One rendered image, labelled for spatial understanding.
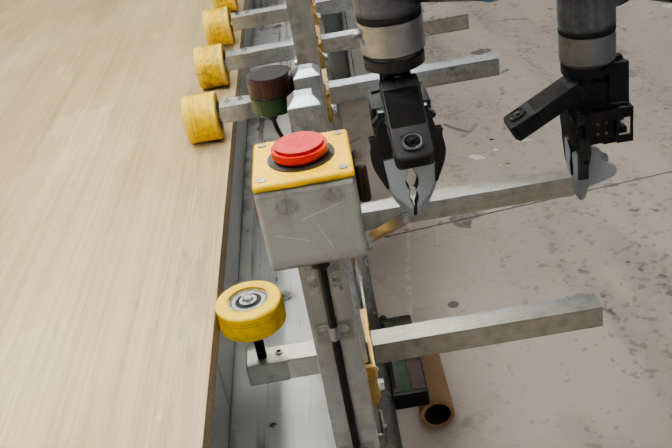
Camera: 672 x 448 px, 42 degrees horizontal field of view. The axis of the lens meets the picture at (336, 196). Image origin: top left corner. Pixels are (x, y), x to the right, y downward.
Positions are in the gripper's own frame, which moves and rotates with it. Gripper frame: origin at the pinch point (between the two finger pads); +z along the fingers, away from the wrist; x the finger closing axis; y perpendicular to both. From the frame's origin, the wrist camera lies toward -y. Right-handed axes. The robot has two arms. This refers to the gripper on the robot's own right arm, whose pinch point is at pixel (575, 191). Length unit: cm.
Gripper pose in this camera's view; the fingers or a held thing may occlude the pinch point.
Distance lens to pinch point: 132.4
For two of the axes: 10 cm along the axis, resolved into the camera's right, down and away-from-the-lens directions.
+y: 9.9, -1.7, -0.2
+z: 1.6, 8.7, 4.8
